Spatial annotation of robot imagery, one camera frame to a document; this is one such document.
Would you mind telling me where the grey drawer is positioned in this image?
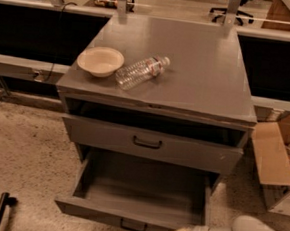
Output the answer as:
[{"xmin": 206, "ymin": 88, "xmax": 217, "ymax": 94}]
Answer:
[
  {"xmin": 55, "ymin": 149, "xmax": 213, "ymax": 231},
  {"xmin": 62, "ymin": 114, "xmax": 243, "ymax": 174}
]

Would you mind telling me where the grey drawer cabinet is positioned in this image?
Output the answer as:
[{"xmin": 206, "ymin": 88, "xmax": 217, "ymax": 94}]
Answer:
[{"xmin": 48, "ymin": 8, "xmax": 266, "ymax": 197}]

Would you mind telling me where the open cardboard box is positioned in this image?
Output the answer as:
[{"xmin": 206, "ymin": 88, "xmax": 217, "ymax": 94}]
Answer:
[{"xmin": 251, "ymin": 114, "xmax": 290, "ymax": 216}]

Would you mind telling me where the clear plastic water bottle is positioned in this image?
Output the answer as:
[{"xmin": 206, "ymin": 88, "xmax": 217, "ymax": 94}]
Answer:
[{"xmin": 115, "ymin": 56, "xmax": 170, "ymax": 90}]

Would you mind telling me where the black metal stand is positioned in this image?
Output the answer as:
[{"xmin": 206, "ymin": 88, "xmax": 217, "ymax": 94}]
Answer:
[{"xmin": 0, "ymin": 192, "xmax": 18, "ymax": 225}]

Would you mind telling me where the cream plastic bowl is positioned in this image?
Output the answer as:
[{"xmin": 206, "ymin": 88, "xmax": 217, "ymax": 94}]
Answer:
[{"xmin": 77, "ymin": 47, "xmax": 124, "ymax": 77}]

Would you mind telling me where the black office chair base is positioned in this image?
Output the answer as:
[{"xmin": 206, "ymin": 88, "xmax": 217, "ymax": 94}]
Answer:
[{"xmin": 209, "ymin": 0, "xmax": 254, "ymax": 26}]

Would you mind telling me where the black cable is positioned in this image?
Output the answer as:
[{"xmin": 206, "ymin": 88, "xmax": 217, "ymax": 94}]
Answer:
[{"xmin": 41, "ymin": 1, "xmax": 79, "ymax": 86}]

